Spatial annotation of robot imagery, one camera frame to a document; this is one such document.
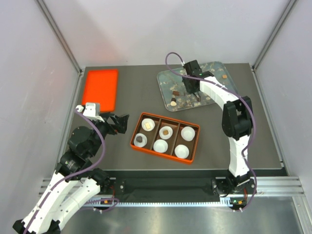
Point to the white paper cup back-right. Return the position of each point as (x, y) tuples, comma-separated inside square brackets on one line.
[(188, 133)]

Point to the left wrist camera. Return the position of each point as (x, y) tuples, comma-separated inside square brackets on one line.
[(91, 111)]

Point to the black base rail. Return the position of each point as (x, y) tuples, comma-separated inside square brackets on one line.
[(155, 186)]

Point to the orange chocolate box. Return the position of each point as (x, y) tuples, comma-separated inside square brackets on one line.
[(175, 139)]

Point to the white paper cup back-middle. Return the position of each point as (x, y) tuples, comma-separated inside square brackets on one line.
[(165, 137)]

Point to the metal tongs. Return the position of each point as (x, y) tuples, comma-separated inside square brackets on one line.
[(197, 95)]

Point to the floral blue tray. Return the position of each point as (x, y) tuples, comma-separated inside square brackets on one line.
[(169, 82)]

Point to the white paper cup front-right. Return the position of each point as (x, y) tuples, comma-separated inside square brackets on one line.
[(182, 151)]

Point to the orange box lid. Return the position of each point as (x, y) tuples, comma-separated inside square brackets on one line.
[(101, 87)]

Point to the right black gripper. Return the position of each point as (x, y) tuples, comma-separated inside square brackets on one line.
[(189, 89)]

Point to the white paper cup front-left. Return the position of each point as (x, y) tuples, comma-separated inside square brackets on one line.
[(142, 144)]

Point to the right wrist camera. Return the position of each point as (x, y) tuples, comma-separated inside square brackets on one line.
[(192, 68)]

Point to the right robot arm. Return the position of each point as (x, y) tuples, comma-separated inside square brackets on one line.
[(237, 124)]

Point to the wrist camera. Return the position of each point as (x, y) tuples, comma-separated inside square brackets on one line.
[(91, 111), (192, 68)]

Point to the white paper cup back-left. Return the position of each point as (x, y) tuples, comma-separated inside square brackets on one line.
[(150, 121)]

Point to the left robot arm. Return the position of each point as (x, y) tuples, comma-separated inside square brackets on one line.
[(75, 179)]

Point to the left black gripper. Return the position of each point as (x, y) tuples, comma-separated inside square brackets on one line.
[(120, 126)]

